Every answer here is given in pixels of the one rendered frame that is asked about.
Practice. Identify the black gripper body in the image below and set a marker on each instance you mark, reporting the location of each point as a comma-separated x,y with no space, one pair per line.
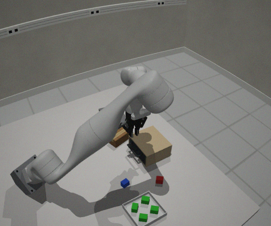
129,120

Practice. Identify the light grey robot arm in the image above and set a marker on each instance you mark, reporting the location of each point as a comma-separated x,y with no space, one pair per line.
146,89

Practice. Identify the brown cardboard box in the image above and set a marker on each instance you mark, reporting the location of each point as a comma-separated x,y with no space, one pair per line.
120,137

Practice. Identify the green block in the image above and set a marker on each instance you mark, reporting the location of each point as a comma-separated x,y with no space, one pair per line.
154,209
145,200
143,217
134,207

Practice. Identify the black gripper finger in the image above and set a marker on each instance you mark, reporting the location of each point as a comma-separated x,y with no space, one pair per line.
139,125
130,128

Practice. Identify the blue block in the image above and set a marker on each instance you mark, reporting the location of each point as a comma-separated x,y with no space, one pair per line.
125,183

